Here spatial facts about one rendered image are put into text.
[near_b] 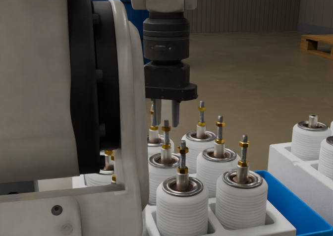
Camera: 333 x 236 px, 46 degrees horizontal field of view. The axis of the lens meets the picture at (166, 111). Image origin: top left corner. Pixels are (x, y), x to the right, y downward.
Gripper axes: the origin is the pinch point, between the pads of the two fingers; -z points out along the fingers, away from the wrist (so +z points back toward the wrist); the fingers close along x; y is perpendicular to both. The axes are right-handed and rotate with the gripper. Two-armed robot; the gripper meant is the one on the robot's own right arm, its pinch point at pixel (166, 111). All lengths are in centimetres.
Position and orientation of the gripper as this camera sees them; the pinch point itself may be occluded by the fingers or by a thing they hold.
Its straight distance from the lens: 79.7
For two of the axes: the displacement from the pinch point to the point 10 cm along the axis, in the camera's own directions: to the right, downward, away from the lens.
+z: 0.0, -9.6, -2.9
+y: 2.7, -2.8, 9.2
